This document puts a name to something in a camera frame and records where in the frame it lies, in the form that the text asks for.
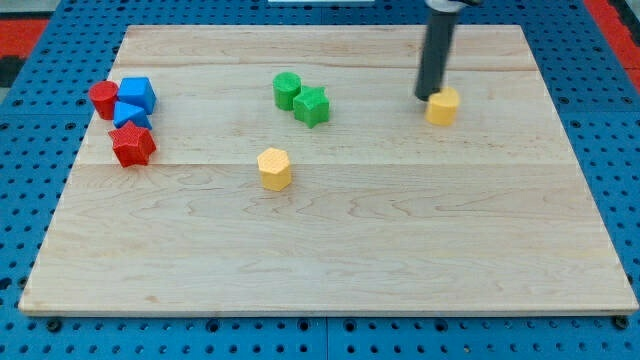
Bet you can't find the green star block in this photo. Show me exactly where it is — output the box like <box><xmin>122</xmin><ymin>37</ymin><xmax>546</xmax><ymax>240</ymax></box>
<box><xmin>293</xmin><ymin>85</ymin><xmax>330</xmax><ymax>128</ymax></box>

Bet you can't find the red star block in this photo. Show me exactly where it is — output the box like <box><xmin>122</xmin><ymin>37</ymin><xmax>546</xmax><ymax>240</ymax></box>
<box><xmin>108</xmin><ymin>121</ymin><xmax>156</xmax><ymax>168</ymax></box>

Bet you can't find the yellow hexagon block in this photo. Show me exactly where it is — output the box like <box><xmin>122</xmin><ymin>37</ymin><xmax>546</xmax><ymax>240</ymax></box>
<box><xmin>257</xmin><ymin>148</ymin><xmax>292</xmax><ymax>191</ymax></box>

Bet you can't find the light wooden board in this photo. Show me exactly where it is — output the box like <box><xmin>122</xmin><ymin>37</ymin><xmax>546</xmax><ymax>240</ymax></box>
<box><xmin>19</xmin><ymin>25</ymin><xmax>638</xmax><ymax>317</ymax></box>

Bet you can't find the green cylinder block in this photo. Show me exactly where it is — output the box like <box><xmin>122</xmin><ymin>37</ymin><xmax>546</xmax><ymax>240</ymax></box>
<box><xmin>272</xmin><ymin>72</ymin><xmax>302</xmax><ymax>111</ymax></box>

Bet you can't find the yellow heart block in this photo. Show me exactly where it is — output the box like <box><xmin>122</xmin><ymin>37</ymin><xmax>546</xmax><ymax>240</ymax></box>
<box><xmin>425</xmin><ymin>87</ymin><xmax>460</xmax><ymax>126</ymax></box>

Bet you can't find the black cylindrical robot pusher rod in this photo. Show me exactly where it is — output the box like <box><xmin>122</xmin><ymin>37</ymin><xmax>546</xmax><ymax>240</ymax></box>
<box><xmin>414</xmin><ymin>0</ymin><xmax>483</xmax><ymax>101</ymax></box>

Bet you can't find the blue cube block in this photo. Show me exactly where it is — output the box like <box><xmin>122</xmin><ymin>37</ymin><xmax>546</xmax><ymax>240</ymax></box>
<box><xmin>117</xmin><ymin>77</ymin><xmax>157</xmax><ymax>115</ymax></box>

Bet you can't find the blue triangle block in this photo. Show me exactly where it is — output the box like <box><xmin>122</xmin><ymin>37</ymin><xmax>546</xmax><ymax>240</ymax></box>
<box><xmin>113</xmin><ymin>101</ymin><xmax>152</xmax><ymax>130</ymax></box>

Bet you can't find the red cylinder block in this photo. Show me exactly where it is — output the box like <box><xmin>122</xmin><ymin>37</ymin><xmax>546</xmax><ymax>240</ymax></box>
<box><xmin>88</xmin><ymin>80</ymin><xmax>119</xmax><ymax>120</ymax></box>

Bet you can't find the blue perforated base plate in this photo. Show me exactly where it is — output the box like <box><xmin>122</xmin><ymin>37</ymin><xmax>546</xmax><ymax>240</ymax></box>
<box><xmin>1</xmin><ymin>1</ymin><xmax>639</xmax><ymax>359</ymax></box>

